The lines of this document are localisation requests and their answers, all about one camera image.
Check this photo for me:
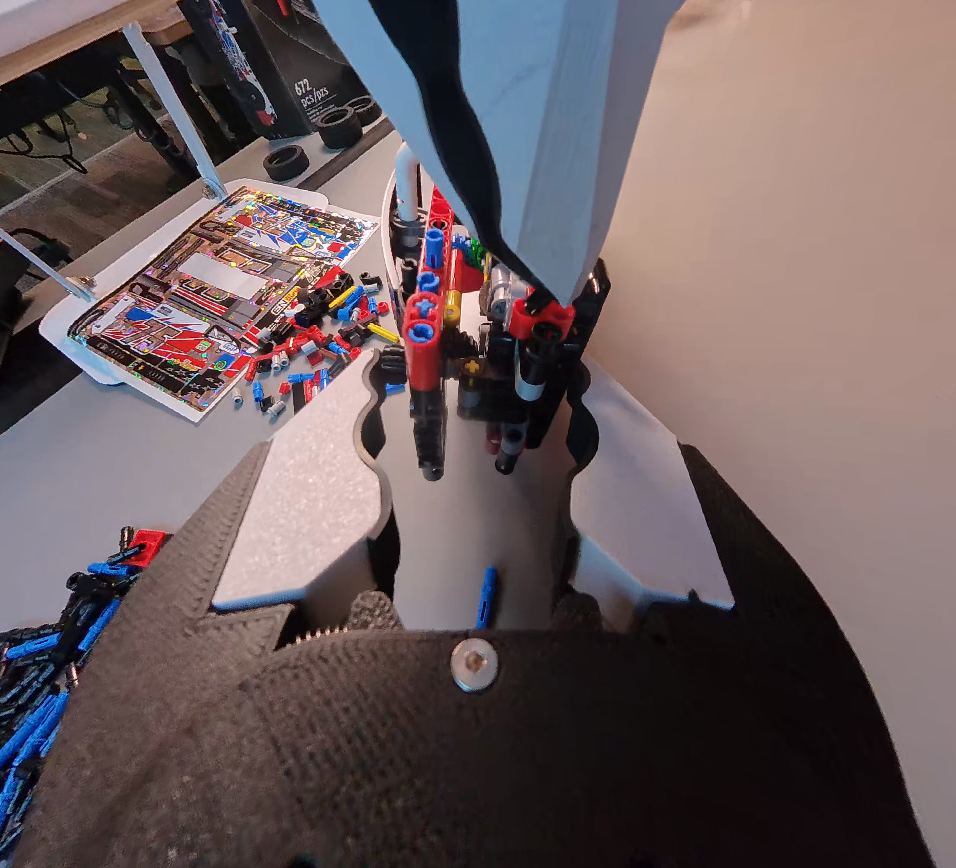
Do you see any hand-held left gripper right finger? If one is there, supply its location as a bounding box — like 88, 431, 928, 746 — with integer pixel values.
556, 356, 736, 632

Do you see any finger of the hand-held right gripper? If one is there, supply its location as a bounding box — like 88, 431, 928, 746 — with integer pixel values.
388, 0, 703, 308
265, 0, 542, 294

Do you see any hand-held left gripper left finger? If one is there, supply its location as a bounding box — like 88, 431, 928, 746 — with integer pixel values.
211, 351, 397, 613

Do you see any lego car model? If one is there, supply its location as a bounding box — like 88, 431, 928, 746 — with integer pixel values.
377, 144, 613, 481

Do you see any black lego set box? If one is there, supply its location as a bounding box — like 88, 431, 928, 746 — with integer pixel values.
179, 0, 382, 141

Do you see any pile of mixed coloured pieces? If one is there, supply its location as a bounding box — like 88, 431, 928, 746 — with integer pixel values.
232, 271, 408, 421

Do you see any holographic sticker sheet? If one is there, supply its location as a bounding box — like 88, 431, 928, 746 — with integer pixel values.
67, 185, 382, 425

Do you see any pile of black blue pins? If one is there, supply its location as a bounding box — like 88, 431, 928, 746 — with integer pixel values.
0, 525, 165, 854

